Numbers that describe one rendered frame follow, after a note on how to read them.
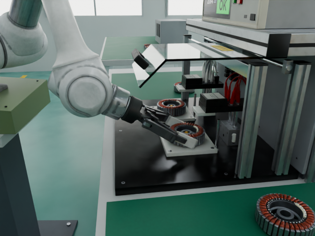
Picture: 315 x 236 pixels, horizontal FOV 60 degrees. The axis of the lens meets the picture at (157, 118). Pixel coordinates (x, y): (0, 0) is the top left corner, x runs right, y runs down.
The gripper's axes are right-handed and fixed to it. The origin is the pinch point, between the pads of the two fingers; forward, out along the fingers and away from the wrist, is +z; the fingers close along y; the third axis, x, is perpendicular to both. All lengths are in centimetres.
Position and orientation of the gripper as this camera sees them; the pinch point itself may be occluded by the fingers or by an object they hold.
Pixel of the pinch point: (184, 133)
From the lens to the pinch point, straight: 84.2
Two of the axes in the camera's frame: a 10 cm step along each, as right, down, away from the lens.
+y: 1.5, 3.8, -9.1
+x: 4.7, -8.4, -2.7
